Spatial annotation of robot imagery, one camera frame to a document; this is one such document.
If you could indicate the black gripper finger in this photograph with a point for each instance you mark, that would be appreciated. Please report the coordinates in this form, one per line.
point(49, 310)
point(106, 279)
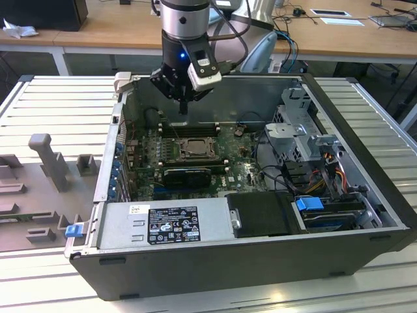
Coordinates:
point(197, 96)
point(163, 83)

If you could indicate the thin metal locking lever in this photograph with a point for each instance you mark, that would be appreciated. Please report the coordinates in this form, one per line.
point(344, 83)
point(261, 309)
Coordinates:
point(195, 152)
point(176, 133)

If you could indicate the silver CPU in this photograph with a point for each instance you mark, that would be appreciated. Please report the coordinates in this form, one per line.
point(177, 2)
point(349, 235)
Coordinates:
point(195, 145)

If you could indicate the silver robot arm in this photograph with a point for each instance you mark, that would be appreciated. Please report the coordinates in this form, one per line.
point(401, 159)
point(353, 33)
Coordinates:
point(182, 16)

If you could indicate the black RAM slot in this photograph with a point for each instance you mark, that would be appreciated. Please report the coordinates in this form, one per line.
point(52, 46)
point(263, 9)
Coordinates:
point(195, 128)
point(195, 160)
point(218, 169)
point(195, 135)
point(195, 124)
point(215, 166)
point(195, 131)
point(195, 163)

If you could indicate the CPU socket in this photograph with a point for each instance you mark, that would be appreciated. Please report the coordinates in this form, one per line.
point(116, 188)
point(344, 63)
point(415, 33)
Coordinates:
point(181, 158)

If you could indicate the blue expansion slot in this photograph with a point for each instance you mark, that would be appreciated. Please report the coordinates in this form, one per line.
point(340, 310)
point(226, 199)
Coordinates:
point(159, 189)

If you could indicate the black cylinder component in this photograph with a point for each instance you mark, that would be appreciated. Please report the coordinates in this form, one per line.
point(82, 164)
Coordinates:
point(151, 117)

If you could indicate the light grey case latch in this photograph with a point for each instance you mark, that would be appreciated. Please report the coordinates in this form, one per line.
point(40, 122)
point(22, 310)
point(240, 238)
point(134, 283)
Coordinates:
point(123, 81)

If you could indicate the coin cell battery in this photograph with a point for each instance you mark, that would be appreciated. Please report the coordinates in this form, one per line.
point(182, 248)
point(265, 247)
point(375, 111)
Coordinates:
point(239, 131)

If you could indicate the pale blue teach pendant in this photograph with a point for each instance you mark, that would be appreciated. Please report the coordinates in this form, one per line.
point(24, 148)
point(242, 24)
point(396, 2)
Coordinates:
point(260, 55)

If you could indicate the black graphics card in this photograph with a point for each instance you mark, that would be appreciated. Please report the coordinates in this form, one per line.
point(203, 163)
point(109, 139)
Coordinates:
point(185, 177)

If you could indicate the green motherboard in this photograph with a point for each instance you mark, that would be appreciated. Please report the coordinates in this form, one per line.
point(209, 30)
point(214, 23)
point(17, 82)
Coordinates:
point(241, 169)

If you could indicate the metal drive cage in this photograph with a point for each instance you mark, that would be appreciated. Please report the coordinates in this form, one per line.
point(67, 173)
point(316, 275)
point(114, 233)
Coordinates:
point(286, 137)

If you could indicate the black computer mouse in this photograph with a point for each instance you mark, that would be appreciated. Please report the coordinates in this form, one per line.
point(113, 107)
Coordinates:
point(298, 12)

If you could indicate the black plastic shroud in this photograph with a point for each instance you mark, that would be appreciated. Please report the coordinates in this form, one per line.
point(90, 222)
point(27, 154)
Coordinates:
point(260, 215)

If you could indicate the black box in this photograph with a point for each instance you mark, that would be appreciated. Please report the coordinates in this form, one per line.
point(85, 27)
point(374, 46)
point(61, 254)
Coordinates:
point(39, 13)

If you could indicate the grey power supply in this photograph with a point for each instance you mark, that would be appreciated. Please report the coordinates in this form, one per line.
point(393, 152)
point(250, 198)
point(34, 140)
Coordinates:
point(114, 225)

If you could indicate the crumpled white paper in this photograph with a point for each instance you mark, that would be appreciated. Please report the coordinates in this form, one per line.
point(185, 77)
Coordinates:
point(19, 31)

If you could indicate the hard disk in blue carrier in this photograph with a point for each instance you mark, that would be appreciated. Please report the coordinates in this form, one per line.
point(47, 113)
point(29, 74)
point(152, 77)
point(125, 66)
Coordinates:
point(309, 203)

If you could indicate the white paper sheet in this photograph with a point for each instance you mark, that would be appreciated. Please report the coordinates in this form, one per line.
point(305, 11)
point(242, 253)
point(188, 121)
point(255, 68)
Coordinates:
point(342, 21)

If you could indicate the grey parts rack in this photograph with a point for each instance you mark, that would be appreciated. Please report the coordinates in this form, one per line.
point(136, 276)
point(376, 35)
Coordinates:
point(39, 202)

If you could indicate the blue case latch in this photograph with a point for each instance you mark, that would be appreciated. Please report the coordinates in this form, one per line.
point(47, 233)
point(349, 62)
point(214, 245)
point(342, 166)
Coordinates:
point(73, 231)

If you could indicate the open black PC case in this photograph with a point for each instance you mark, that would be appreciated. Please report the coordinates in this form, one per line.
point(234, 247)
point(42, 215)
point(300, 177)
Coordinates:
point(195, 270)

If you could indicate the green RAM stick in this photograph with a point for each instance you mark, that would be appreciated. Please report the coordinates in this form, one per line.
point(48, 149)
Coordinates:
point(19, 219)

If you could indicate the grey tablet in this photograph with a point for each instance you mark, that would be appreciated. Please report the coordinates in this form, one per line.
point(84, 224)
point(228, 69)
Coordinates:
point(391, 20)

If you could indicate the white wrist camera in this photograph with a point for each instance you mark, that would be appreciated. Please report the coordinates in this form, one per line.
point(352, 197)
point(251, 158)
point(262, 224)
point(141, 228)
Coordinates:
point(203, 81)

